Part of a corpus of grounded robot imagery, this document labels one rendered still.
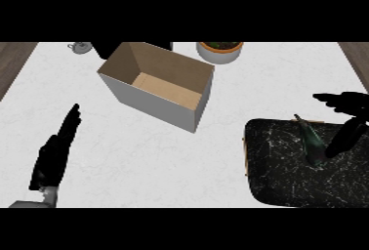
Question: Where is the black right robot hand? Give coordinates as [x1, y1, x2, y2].
[311, 91, 369, 159]

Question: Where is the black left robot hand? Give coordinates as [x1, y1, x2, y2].
[28, 103, 83, 192]

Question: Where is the dark green eggplant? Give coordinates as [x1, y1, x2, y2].
[292, 113, 329, 167]

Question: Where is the black marbled tray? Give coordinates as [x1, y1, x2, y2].
[242, 117, 369, 209]

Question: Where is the open cardboard box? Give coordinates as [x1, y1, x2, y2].
[96, 42, 215, 134]

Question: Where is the small grey kettle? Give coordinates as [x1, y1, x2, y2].
[66, 42, 93, 55]

